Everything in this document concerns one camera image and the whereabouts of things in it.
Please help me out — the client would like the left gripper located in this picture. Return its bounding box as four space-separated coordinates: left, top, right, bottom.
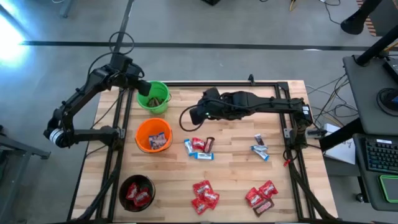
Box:
120 64 153 96

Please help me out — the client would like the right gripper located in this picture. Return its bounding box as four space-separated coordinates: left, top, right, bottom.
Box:
189 98 234 126

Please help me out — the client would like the green plastic bucket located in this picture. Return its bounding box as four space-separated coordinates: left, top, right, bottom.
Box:
136 80 172 115

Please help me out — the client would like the orange jack-o-lantern bucket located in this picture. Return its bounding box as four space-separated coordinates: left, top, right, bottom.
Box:
134 117 174 154

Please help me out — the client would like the black plastic bucket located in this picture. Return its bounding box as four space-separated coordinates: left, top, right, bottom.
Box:
119 174 156 213

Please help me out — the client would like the grey metal leg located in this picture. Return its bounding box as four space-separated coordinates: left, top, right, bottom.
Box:
59 0 75 19

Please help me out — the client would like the brown PayDay bar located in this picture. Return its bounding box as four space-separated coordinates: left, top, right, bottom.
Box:
252 198 275 218

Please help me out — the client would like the grey metal cart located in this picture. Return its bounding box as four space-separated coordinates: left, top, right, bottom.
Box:
0 124 52 218

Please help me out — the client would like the black desk support beam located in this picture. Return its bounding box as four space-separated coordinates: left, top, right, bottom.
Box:
318 117 365 152

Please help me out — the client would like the white paper sheet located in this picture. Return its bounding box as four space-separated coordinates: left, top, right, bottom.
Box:
323 138 356 166

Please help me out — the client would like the black stand leg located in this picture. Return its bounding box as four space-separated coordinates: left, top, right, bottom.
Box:
354 23 398 67
340 0 385 35

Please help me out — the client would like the dark grey desk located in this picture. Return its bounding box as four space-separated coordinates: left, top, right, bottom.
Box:
353 133 398 212

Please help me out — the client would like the black keyboard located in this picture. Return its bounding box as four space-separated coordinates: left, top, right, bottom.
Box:
364 139 398 174

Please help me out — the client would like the round black device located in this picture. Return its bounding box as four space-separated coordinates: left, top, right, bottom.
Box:
376 87 398 118

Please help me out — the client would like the striped floor mat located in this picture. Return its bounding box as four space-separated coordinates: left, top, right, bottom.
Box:
356 0 398 37

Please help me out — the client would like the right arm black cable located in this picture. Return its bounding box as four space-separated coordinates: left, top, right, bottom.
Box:
179 104 208 133

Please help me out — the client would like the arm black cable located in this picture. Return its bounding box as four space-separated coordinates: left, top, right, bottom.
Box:
88 30 136 75
179 104 208 133

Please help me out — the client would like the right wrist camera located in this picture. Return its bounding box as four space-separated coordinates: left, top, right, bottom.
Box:
201 86 220 100

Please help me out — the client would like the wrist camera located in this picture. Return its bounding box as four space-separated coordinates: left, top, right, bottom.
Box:
201 86 220 100
110 53 133 73

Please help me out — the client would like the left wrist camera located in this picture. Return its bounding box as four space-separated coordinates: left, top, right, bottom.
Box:
110 53 133 73

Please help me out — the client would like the black aluminium table frame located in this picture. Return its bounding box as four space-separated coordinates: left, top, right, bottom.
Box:
67 80 335 224

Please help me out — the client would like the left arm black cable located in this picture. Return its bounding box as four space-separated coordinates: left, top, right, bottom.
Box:
88 30 136 75

